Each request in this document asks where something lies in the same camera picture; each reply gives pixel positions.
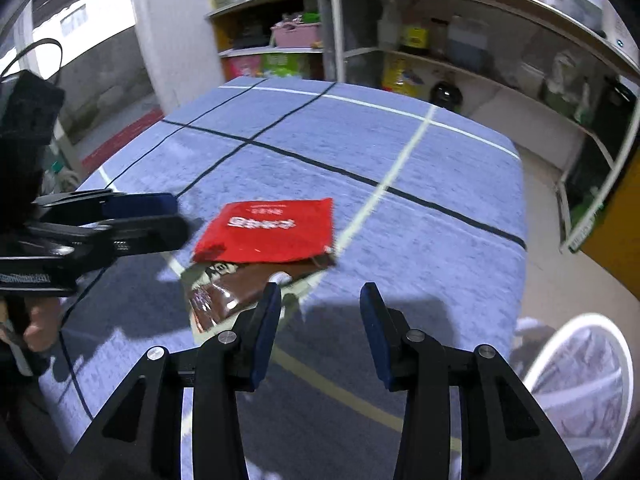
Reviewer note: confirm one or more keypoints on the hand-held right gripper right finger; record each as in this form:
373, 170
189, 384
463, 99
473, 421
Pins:
375, 335

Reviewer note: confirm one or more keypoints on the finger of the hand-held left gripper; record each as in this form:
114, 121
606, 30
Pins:
140, 205
150, 235

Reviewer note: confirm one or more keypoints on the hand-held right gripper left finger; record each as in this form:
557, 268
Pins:
262, 332

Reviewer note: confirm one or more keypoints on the brown snack wrapper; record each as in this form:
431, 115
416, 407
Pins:
225, 292

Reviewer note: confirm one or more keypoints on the red snack packet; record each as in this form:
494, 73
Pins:
270, 230

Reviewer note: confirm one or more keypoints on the white-rimmed black bin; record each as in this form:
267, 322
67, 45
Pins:
560, 332

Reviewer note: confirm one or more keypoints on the white plastic bin liner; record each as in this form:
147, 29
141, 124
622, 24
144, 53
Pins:
585, 390

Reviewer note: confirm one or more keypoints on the person's left hand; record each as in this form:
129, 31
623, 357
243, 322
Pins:
42, 322

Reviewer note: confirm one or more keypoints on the pink cardboard box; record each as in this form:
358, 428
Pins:
242, 67

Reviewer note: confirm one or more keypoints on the blue checked tablecloth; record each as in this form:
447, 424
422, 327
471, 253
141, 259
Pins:
350, 160

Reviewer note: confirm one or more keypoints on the green cardboard box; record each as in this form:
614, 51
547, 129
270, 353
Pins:
282, 65

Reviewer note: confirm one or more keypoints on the pink plastic basket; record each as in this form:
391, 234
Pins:
295, 35

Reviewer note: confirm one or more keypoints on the wooden shelf cabinet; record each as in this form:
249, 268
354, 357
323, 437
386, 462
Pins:
260, 7

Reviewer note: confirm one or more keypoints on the dark round jar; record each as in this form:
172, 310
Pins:
446, 95

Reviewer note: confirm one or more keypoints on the yellow wooden door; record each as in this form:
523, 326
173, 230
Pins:
620, 240

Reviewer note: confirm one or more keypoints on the round plastic tub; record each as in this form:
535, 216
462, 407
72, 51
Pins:
526, 80

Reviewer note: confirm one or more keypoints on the soy sauce bottle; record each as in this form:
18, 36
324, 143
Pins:
415, 35

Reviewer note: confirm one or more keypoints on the clear glass jar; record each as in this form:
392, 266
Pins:
438, 37

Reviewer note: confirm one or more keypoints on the translucent plastic jug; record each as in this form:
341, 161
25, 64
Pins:
467, 45

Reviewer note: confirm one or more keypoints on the white plastic bottle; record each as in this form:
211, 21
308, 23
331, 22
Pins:
390, 27

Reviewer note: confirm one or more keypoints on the crumpled clear plastic bag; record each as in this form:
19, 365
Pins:
565, 82

